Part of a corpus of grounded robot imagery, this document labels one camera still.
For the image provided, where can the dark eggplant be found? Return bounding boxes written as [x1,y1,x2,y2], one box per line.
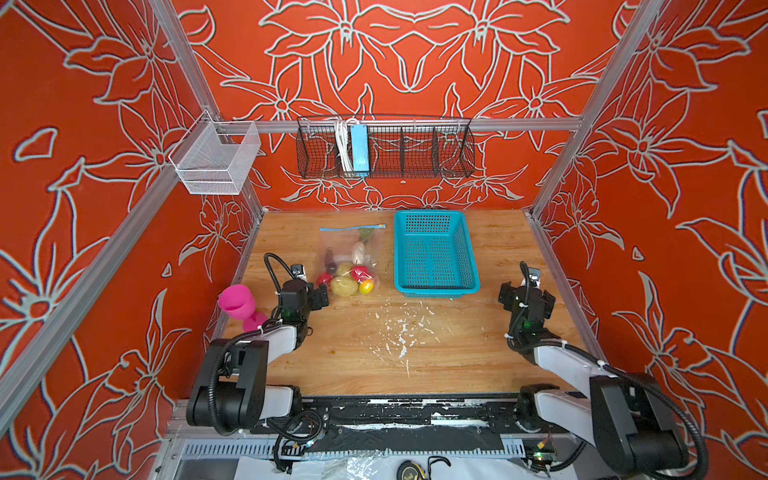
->
[324,248,337,276]

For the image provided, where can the yellow potato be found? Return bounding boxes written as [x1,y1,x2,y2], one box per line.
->
[330,276,359,297]

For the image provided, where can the clear zip top bag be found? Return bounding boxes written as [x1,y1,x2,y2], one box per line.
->
[315,223,387,298]

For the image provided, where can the red tomato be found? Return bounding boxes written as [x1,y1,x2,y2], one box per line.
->
[349,265,375,283]

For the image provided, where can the red yellow mango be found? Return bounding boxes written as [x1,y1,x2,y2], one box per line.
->
[358,278,376,295]

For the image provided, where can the dark red apple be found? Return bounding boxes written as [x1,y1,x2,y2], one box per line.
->
[316,272,333,286]

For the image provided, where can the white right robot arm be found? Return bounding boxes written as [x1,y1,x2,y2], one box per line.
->
[498,263,710,479]

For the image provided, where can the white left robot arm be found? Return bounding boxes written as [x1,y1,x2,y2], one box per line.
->
[186,252,330,435]

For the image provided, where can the pink plastic goblet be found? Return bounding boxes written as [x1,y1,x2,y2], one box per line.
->
[218,284,268,332]

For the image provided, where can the green lettuce leaf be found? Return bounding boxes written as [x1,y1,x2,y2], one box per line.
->
[359,228,373,243]

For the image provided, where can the teal plastic basket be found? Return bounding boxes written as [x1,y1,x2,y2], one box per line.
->
[394,210,481,299]

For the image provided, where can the light blue power strip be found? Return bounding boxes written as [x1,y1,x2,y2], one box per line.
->
[350,123,370,177]

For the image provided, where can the yellow black tape measure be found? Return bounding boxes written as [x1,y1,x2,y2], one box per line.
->
[396,460,428,480]

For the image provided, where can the clear mesh wall bin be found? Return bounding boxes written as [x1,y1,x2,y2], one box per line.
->
[169,112,261,195]

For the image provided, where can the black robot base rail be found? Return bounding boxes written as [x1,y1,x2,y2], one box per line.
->
[283,393,576,459]

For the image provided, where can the white coiled cable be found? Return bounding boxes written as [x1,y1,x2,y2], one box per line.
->
[333,118,354,174]

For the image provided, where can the black wire wall basket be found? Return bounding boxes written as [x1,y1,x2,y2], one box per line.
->
[296,114,476,179]

